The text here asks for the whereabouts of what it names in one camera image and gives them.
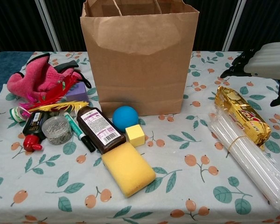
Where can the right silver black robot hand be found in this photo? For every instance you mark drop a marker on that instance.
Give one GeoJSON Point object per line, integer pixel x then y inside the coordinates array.
{"type": "Point", "coordinates": [268, 60]}

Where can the gold biscuit packet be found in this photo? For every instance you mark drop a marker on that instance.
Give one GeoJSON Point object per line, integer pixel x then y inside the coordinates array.
{"type": "Point", "coordinates": [242, 112]}

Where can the pack of clear straws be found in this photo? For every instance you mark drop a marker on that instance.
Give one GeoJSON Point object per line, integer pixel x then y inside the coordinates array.
{"type": "Point", "coordinates": [252, 163]}

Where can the brown paper bag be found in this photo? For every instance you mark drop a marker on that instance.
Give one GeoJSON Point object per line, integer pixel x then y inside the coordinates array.
{"type": "Point", "coordinates": [140, 70]}

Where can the yellow foam cube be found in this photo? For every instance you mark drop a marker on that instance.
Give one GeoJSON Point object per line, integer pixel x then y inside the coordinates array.
{"type": "Point", "coordinates": [135, 136]}

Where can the floral tablecloth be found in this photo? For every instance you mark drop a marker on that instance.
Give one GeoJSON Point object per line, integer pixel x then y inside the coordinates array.
{"type": "Point", "coordinates": [189, 193]}

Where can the blue ball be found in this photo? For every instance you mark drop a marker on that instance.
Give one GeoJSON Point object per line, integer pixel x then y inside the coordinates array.
{"type": "Point", "coordinates": [123, 117]}

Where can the yellow sponge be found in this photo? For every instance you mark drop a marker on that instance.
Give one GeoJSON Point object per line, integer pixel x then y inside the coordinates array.
{"type": "Point", "coordinates": [128, 170]}

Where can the purple foam block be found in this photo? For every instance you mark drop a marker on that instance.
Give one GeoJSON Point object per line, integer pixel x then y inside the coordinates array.
{"type": "Point", "coordinates": [78, 93]}

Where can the green marker pen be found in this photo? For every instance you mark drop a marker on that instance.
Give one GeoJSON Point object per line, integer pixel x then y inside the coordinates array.
{"type": "Point", "coordinates": [74, 127]}

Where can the yellow feather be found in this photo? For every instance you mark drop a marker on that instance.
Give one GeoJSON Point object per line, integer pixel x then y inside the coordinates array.
{"type": "Point", "coordinates": [65, 105]}

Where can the clear jar of paper clips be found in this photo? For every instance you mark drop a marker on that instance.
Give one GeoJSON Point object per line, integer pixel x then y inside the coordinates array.
{"type": "Point", "coordinates": [57, 130]}

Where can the pink feather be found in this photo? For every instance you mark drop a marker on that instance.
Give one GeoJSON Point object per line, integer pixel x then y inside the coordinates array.
{"type": "Point", "coordinates": [29, 100]}

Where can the black bottle red cap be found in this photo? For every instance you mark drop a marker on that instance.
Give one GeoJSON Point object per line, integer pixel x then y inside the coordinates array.
{"type": "Point", "coordinates": [33, 126]}

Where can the pink black cleaning glove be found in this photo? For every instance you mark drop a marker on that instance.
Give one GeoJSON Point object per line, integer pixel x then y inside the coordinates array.
{"type": "Point", "coordinates": [25, 81]}

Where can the green white ribbon roll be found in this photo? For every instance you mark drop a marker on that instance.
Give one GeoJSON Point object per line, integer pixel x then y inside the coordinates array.
{"type": "Point", "coordinates": [15, 114]}

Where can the black screen panel white frame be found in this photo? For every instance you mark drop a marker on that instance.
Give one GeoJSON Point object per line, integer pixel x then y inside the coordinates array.
{"type": "Point", "coordinates": [212, 23]}
{"type": "Point", "coordinates": [266, 21]}

